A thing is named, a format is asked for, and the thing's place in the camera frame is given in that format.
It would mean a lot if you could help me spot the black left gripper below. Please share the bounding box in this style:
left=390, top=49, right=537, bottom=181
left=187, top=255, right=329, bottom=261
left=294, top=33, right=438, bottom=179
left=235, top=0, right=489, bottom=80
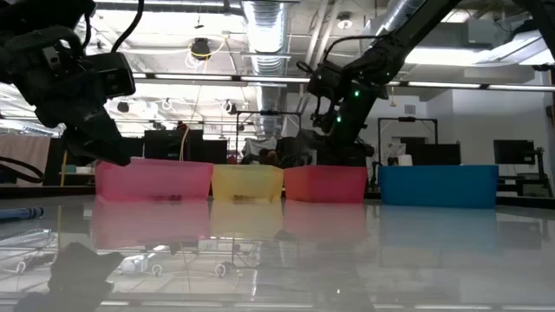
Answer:
left=0, top=25, right=136, bottom=168

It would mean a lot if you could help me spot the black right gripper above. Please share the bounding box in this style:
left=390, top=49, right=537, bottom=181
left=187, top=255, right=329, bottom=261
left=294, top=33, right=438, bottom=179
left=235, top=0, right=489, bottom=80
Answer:
left=310, top=86, right=381, bottom=168

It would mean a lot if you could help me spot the blue crayon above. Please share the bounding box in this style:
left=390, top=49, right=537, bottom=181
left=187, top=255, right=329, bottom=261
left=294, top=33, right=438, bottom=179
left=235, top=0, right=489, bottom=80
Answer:
left=0, top=206, right=45, bottom=222

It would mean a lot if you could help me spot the small red plastic bin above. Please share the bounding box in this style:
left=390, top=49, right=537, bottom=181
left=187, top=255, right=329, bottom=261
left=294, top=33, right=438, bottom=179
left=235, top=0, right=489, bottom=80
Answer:
left=284, top=164, right=369, bottom=205

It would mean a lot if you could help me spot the large pink plastic bin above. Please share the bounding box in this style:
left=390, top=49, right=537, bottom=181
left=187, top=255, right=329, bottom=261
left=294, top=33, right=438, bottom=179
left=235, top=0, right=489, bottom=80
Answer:
left=94, top=156, right=214, bottom=204

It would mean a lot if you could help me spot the pink cloth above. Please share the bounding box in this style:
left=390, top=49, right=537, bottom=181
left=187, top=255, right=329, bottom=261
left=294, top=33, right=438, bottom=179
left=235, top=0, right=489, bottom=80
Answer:
left=0, top=133, right=52, bottom=186

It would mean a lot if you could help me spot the black monitor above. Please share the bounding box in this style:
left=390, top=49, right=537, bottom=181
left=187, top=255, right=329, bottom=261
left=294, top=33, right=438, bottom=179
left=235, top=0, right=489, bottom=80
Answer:
left=493, top=139, right=536, bottom=166
left=411, top=142, right=462, bottom=166

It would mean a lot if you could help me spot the ceiling light strip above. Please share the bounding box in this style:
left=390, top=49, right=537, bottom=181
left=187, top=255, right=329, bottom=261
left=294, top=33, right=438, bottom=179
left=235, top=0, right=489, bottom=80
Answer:
left=129, top=71, right=555, bottom=92

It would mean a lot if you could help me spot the blue plastic bin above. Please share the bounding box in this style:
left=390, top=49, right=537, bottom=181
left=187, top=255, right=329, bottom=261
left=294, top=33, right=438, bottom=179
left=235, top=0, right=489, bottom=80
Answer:
left=377, top=164, right=500, bottom=210

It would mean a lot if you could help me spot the yellow plastic bin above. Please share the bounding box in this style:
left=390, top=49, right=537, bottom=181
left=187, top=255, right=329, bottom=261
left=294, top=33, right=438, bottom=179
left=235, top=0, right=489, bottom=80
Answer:
left=211, top=163, right=286, bottom=204

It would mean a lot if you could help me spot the black monitor stand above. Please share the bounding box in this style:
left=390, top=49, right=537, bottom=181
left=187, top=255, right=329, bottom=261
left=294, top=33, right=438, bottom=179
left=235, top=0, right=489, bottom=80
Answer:
left=522, top=146, right=554, bottom=198

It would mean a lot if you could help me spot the thick yellow cable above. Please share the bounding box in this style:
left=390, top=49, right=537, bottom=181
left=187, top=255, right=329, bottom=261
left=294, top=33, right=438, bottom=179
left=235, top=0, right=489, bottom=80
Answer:
left=59, top=149, right=70, bottom=188

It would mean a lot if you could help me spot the black metal frame stand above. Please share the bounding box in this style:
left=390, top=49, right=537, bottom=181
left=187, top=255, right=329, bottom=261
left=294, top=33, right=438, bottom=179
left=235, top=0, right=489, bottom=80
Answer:
left=376, top=115, right=439, bottom=167
left=235, top=110, right=304, bottom=168

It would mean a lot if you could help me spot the black hose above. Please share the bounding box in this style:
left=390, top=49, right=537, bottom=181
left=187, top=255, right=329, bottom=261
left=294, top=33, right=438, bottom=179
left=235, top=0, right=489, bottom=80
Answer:
left=0, top=155, right=46, bottom=184

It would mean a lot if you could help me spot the thin yellow hanging cable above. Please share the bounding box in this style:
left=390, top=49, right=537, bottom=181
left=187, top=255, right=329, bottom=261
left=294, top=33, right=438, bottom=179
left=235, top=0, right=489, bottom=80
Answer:
left=179, top=38, right=226, bottom=162

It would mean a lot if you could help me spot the silver ventilation duct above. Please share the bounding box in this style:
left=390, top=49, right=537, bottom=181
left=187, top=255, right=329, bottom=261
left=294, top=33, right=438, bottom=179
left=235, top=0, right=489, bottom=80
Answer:
left=242, top=0, right=290, bottom=131
left=372, top=0, right=430, bottom=38

